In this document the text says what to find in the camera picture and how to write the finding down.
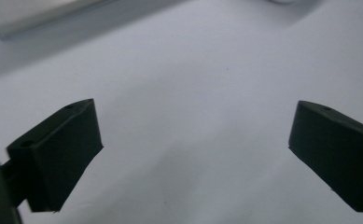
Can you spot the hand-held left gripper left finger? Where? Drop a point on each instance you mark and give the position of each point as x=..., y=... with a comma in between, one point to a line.
x=54, y=161

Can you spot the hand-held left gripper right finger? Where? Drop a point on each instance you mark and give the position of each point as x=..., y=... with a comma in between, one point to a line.
x=341, y=149

